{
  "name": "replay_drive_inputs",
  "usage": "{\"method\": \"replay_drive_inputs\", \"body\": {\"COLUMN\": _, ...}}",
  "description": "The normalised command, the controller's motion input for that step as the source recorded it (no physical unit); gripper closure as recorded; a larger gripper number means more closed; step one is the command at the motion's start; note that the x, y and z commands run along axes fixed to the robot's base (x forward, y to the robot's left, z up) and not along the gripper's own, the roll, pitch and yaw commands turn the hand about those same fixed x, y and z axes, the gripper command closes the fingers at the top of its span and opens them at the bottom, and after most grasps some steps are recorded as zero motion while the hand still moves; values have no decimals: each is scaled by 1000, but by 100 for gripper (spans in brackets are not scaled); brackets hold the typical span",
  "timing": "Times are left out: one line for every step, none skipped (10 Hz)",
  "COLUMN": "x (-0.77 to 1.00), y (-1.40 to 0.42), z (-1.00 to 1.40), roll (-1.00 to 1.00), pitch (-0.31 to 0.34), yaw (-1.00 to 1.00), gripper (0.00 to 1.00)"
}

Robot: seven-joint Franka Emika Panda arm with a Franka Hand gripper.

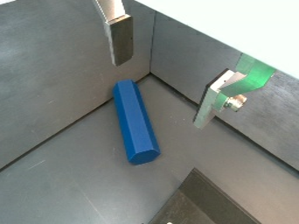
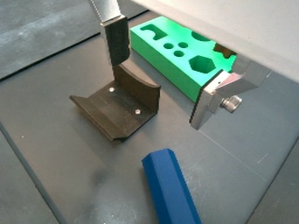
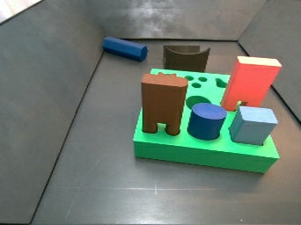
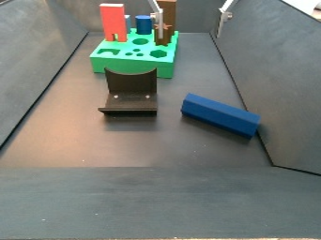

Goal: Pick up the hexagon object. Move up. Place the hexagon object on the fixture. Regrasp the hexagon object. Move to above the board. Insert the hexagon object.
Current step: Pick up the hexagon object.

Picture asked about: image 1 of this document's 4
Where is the black curved holder stand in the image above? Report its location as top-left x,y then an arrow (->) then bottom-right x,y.
148,168 -> 262,224

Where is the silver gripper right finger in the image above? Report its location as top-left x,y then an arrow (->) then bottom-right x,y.
194,54 -> 276,129

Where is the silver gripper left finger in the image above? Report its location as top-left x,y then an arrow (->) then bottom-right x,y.
92,0 -> 134,67

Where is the blue hexagon prism block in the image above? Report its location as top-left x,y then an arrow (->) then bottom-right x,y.
114,80 -> 160,165

